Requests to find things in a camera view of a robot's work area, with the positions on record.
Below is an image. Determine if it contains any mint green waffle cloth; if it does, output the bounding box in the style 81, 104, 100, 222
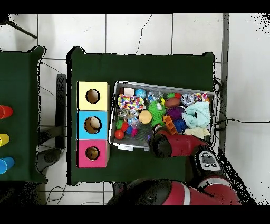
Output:
182, 101, 211, 129

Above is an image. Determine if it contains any cream yellow waffle cloth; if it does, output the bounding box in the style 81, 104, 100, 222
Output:
183, 127, 211, 138

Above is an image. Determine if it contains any clear mesh bin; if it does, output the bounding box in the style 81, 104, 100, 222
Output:
108, 81, 218, 156

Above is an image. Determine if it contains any wooden box with three holes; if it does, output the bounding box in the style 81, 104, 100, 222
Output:
76, 81, 111, 169

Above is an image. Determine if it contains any colourful patchwork fabric toy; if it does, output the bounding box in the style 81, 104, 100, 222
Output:
117, 94, 146, 112

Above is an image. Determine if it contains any blue globe ball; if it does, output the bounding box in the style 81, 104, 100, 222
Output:
134, 88, 147, 100

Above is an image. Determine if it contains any large green fuzzy ball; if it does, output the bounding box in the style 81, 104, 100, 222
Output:
147, 101, 167, 127

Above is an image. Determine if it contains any red ball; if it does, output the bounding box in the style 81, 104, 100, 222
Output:
114, 129, 126, 141

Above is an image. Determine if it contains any orange plastic block toy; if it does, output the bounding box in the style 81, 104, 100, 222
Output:
162, 115, 178, 136

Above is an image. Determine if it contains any brown football toy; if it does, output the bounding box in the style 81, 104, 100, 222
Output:
164, 97, 181, 108

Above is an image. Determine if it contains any purple spiky ball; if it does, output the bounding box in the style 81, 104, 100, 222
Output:
166, 106, 184, 122

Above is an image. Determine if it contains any dark green table cloth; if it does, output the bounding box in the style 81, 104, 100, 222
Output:
0, 46, 46, 182
67, 46, 216, 186

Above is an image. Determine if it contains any dark blue spiky ball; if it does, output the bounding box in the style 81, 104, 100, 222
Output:
175, 119, 188, 134

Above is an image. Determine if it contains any clear plastic ball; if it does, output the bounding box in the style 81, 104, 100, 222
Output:
181, 93, 195, 106

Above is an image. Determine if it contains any colourful polka dot fabric toy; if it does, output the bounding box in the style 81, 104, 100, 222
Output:
194, 92, 210, 103

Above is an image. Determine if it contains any black equipment stand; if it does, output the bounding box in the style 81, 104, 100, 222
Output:
37, 73, 68, 170

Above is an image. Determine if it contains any red plastic cup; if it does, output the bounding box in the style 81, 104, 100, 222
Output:
0, 105, 13, 120

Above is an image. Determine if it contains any yellow plastic cup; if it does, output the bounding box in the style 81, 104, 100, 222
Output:
0, 133, 10, 147

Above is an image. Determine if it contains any blue plastic cup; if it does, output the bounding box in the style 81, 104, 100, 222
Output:
0, 157, 15, 175

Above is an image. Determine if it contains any black tripod leg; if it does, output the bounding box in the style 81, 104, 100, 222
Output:
0, 14, 38, 40

